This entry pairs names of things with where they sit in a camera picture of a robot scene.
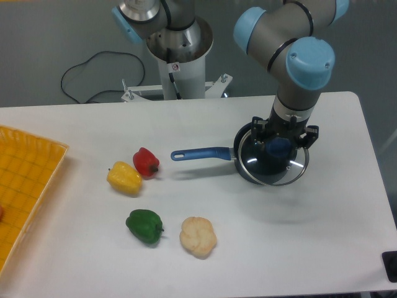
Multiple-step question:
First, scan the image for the black floor cable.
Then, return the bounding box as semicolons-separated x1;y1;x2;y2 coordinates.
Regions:
60;51;146;104

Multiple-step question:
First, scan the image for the green bell pepper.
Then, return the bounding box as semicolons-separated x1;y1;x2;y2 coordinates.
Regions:
125;209;164;245

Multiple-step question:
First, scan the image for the blue handled frying pan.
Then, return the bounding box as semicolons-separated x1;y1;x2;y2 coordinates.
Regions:
170;122;308;186

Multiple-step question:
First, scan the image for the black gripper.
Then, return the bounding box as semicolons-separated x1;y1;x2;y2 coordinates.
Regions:
251;108;319;149

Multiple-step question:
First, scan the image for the beige bread roll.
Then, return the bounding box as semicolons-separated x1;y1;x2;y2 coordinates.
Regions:
179;217;217;258

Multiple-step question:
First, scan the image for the black device at table corner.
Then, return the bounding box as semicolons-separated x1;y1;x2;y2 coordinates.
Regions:
381;251;397;283

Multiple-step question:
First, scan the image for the yellow bell pepper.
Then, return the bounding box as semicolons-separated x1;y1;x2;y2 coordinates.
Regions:
107;161;143;196

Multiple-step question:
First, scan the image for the yellow plastic basket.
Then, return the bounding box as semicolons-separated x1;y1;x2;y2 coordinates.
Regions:
1;125;69;271

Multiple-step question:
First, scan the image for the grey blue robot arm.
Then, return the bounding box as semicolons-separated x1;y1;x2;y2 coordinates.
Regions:
112;1;349;148

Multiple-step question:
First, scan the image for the red bell pepper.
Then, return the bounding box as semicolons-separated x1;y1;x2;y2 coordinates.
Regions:
132;147;160;178

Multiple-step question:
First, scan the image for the glass lid blue knob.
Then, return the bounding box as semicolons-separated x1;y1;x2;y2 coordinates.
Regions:
233;124;310;186

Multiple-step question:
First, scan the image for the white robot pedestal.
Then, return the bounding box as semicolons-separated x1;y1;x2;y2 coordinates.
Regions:
122;16;233;102

